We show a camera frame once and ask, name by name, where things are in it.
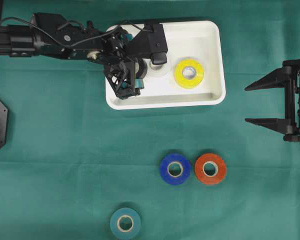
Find white tape roll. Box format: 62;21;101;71
146;59;171;78

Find black tape roll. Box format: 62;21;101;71
135;58;148;79

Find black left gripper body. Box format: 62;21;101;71
31;12;125;63

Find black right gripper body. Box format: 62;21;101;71
282;59;300;142

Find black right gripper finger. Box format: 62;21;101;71
245;118;294;135
244;66;289;91

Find green table cloth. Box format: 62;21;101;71
0;0;300;240

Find green tape roll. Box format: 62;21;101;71
109;207;141;240

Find blue tape roll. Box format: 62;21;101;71
159;153;192;185

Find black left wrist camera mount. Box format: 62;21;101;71
125;21;168;65

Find yellow tape roll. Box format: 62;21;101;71
174;58;205;89

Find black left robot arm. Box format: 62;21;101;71
0;13;145;100

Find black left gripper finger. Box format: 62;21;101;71
103;60;144;100
104;26;133;45

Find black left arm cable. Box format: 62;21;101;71
0;16;151;48

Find red tape roll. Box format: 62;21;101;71
194;153;227;186

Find white plastic tray case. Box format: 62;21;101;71
105;20;226;110

